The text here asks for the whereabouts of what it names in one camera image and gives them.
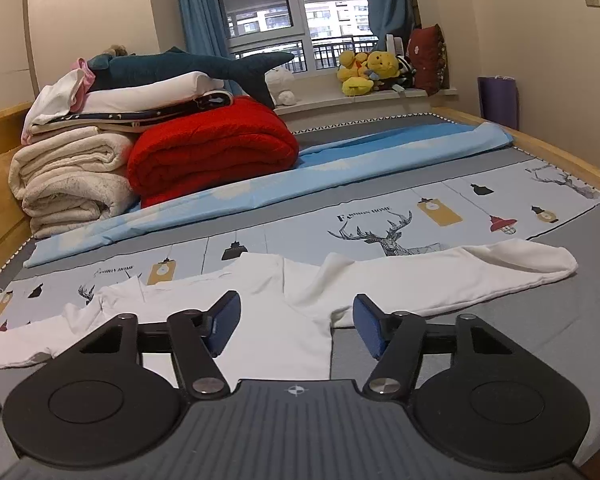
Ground window with railing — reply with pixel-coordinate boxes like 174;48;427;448
219;0;377;74

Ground left blue curtain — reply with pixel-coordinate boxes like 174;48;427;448
172;0;244;97

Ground red folded blanket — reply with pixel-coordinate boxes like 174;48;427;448
126;96;299;207

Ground white long-sleeve shirt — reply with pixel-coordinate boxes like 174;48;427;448
0;240;578;385

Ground yellow plush toys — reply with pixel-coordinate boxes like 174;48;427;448
337;50;400;96

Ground cream folded blanket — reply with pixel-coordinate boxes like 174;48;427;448
8;126;136;240

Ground navy patterned folded cloth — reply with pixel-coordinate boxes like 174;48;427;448
31;90;234;134

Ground dark red cushion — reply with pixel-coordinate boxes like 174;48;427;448
407;24;449;96

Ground white plush toy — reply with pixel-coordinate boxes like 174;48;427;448
265;66;297;106

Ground teal shark plush toy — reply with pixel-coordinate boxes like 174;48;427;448
87;47;294;108

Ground white folded bedding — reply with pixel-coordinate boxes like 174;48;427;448
21;60;225;145

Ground light blue folded sheet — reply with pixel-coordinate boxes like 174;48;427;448
23;122;513;269

